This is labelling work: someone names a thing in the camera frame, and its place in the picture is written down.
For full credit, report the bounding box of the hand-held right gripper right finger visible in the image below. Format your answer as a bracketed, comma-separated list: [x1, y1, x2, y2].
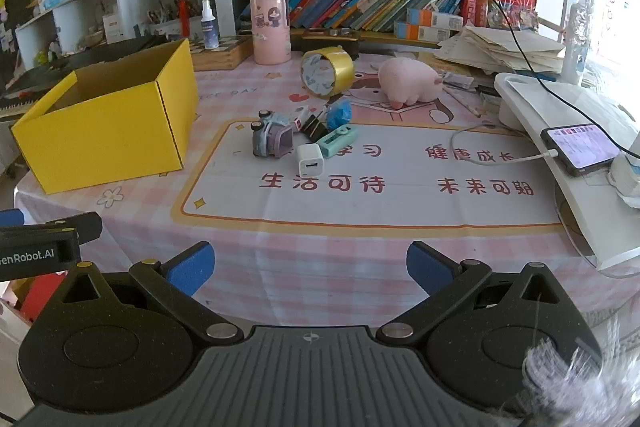
[376, 241, 581, 344]

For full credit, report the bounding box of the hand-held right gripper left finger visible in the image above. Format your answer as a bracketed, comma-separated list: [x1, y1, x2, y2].
[50, 241, 245, 344]

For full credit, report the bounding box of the yellow cardboard box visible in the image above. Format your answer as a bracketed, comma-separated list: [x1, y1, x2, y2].
[11, 38, 200, 195]

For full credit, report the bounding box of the purple grey toy car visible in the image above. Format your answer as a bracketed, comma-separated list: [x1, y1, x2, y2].
[250, 109, 296, 158]

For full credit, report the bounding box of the mint green plastic gadget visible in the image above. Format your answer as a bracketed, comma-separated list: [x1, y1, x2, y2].
[320, 125, 359, 158]

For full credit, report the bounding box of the white USB charger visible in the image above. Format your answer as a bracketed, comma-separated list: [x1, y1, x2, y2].
[296, 143, 327, 178]

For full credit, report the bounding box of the small blue plastic object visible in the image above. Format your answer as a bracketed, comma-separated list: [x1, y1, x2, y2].
[325, 98, 354, 128]

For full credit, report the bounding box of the black binder clip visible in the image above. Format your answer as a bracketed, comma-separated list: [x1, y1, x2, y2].
[300, 111, 327, 140]

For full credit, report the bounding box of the desktop with pink printed tablecloth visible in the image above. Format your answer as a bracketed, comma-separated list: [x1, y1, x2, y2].
[12, 49, 640, 343]

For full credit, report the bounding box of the red paper bag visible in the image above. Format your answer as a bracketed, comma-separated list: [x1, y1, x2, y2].
[10, 271, 68, 324]

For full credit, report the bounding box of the black electronic keyboard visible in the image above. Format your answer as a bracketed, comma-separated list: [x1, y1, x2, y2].
[0, 36, 166, 112]

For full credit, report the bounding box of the white desk riser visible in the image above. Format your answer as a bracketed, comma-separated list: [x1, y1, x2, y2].
[494, 72, 640, 273]

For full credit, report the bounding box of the white fuzzy fabric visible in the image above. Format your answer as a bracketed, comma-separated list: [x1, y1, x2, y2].
[522, 336, 623, 427]

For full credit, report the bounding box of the wooden pencil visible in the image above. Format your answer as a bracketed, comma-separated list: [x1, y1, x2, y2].
[442, 86, 482, 116]

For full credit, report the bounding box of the small clear packet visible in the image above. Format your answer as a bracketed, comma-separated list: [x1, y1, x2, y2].
[440, 72, 475, 90]

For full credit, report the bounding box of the pink plush pig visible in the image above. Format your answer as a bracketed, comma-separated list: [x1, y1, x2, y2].
[377, 58, 444, 109]

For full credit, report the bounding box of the smartphone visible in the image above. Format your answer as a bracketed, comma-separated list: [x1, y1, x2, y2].
[541, 123, 622, 178]

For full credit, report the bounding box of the wooden chessboard box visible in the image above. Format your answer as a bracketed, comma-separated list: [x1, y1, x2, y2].
[189, 34, 253, 72]

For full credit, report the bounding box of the gold tape roll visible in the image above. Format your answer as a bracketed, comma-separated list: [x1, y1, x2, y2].
[300, 47, 356, 100]

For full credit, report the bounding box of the red toy stick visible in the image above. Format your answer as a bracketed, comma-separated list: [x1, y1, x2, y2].
[175, 0, 190, 38]

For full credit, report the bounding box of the white spray bottle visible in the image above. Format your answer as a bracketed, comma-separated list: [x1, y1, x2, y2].
[200, 0, 221, 48]

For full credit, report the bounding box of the pile of papers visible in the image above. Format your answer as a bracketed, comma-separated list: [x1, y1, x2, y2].
[432, 24, 568, 75]

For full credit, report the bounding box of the orange blue box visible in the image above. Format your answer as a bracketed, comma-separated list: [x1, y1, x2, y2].
[406, 8, 465, 29]
[394, 21, 443, 42]

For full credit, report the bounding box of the black case with lenses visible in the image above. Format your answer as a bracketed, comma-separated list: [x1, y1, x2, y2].
[301, 28, 362, 60]

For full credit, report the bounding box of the pink cylindrical tin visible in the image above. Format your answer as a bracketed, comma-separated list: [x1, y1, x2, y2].
[249, 0, 292, 66]

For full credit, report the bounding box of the white charging cable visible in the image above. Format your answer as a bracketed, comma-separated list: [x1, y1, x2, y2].
[451, 124, 558, 168]

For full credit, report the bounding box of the black cable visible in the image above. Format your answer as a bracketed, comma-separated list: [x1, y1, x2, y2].
[447, 0, 640, 158]

